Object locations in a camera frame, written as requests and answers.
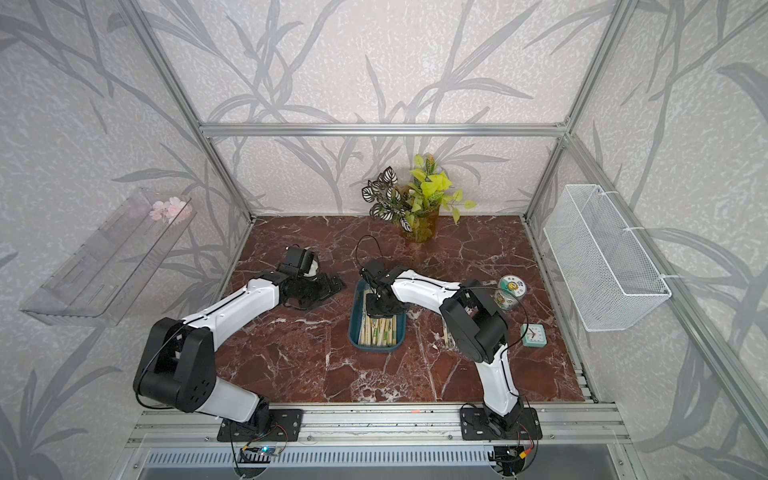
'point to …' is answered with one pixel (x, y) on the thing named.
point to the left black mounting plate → (286, 425)
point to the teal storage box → (355, 309)
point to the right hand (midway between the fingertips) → (373, 313)
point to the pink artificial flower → (168, 210)
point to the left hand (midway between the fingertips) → (337, 291)
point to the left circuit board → (268, 450)
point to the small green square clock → (535, 335)
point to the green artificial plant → (425, 192)
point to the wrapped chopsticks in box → (380, 331)
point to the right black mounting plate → (479, 424)
